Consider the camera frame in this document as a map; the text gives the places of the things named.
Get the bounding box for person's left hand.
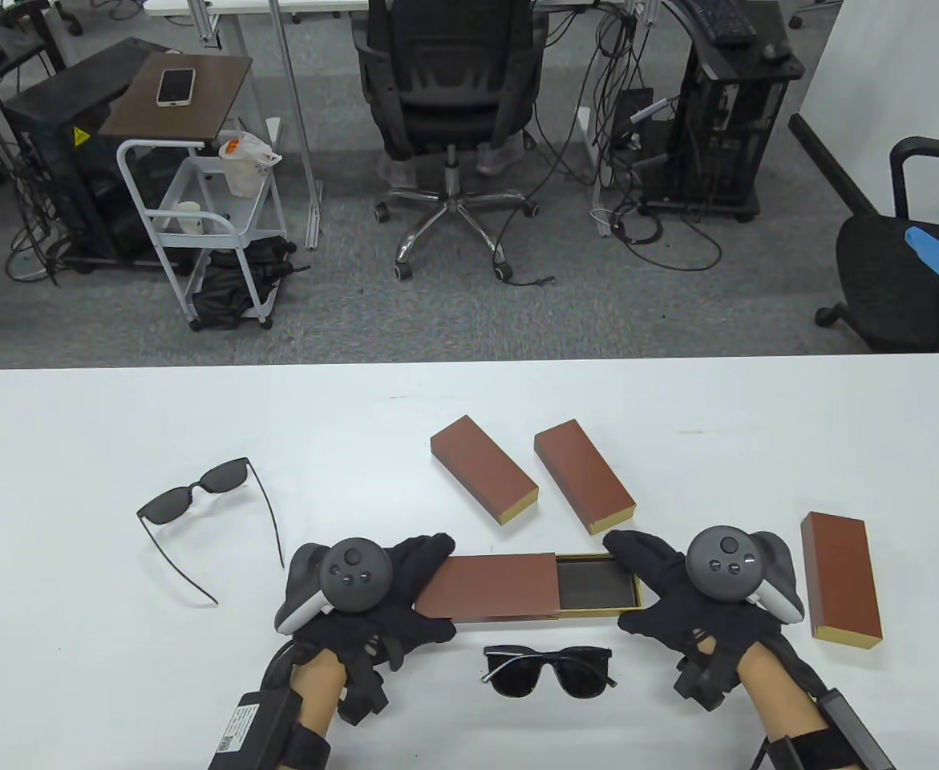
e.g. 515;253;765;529
289;533;458;675

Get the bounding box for person's right hand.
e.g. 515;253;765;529
603;529;787;668

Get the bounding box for brown storage box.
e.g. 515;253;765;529
800;511;884;647
413;552;645;622
533;419;638;536
430;415;540;528

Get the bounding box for black sunglasses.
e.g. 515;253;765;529
136;457;285;606
481;644;618;700

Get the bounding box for person's left forearm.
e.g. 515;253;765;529
289;650;350;735

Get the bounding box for person's right forearm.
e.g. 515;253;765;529
738;646;827;747

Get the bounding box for grey hand controller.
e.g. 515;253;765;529
686;525;805;625
275;536;395;634

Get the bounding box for black wrist battery box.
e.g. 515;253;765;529
818;688;895;770
208;690;306;770

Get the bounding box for black bag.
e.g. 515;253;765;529
192;237;310;330

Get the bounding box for black fabric armchair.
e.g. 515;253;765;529
814;136;939;370

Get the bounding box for white rolling cart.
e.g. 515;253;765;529
116;132;289;331

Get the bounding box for white plastic bag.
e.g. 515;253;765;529
218;131;283;197

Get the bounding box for white desk leg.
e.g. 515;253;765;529
576;108;612;239

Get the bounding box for black computer tower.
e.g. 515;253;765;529
642;36;805;223

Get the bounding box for black mesh office chair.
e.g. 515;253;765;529
353;0;557;283

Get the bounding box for black power box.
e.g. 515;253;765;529
613;87;654;137

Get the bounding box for brown wooden board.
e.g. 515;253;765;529
99;53;253;147

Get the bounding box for white smartphone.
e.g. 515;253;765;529
156;68;196;107

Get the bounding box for black computer case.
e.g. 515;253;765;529
0;38;177;270

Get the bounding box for white board panel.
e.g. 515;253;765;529
788;0;939;221

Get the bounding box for white desk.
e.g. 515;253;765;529
144;0;370;17

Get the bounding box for black keyboard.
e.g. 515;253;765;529
682;0;759;45

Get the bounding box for black desk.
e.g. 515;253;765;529
0;12;65;95

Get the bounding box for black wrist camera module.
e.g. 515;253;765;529
672;650;739;711
337;662;391;724

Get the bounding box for black wrist strap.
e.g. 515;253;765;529
766;726;847;770
277;722;334;770

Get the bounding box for bundle of black cables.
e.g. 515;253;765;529
489;0;724;287

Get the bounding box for aluminium frame post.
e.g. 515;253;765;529
265;0;326;251
188;0;223;49

